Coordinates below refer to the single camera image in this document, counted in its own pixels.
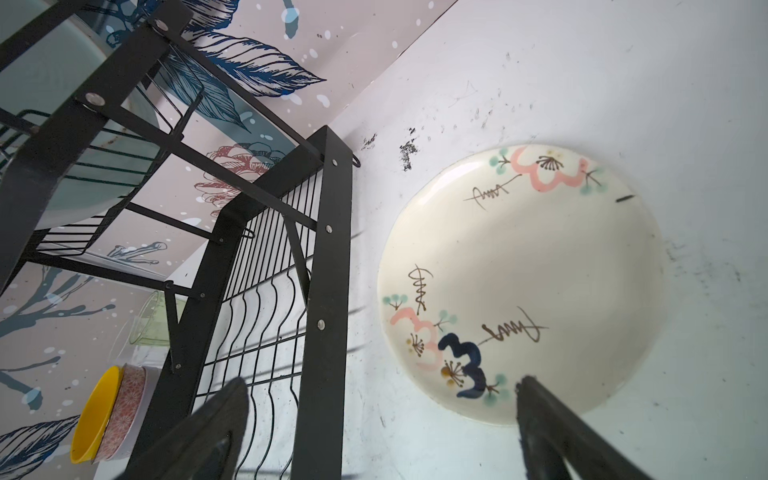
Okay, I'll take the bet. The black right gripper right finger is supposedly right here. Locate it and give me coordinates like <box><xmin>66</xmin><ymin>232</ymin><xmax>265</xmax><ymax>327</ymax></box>
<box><xmin>516</xmin><ymin>376</ymin><xmax>648</xmax><ymax>479</ymax></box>

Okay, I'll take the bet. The clear glass tumbler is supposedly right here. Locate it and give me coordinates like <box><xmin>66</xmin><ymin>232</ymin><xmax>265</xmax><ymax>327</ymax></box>
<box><xmin>107</xmin><ymin>320</ymin><xmax>169</xmax><ymax>368</ymax></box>

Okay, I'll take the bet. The lilac ceramic bowl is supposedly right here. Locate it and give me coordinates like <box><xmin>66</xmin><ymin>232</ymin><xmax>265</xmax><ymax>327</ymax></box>
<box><xmin>112</xmin><ymin>366</ymin><xmax>161</xmax><ymax>460</ymax></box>

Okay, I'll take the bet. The pale green plate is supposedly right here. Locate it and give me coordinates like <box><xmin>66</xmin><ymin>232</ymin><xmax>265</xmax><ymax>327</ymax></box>
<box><xmin>1</xmin><ymin>1</ymin><xmax>160</xmax><ymax>238</ymax></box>

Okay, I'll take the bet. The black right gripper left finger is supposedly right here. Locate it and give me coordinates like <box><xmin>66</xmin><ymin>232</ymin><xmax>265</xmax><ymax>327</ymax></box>
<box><xmin>119</xmin><ymin>377</ymin><xmax>249</xmax><ymax>480</ymax></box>

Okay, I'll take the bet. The yellow bowl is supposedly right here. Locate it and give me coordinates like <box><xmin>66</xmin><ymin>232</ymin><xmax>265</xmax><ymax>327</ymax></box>
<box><xmin>70</xmin><ymin>366</ymin><xmax>122</xmax><ymax>464</ymax></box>

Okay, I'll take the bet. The green glass tumbler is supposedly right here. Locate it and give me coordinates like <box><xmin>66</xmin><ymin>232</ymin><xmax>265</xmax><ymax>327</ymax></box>
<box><xmin>129</xmin><ymin>291</ymin><xmax>170</xmax><ymax>347</ymax></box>

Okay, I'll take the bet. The red patterned bowl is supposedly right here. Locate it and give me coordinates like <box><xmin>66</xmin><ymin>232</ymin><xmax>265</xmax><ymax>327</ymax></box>
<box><xmin>95</xmin><ymin>364</ymin><xmax>146</xmax><ymax>462</ymax></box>

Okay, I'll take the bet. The black two-tier dish rack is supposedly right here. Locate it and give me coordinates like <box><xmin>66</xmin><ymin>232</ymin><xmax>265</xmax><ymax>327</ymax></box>
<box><xmin>0</xmin><ymin>0</ymin><xmax>362</xmax><ymax>480</ymax></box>

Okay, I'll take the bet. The cream white plate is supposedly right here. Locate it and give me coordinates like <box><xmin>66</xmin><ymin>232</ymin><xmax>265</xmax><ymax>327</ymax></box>
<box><xmin>377</xmin><ymin>144</ymin><xmax>668</xmax><ymax>425</ymax></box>

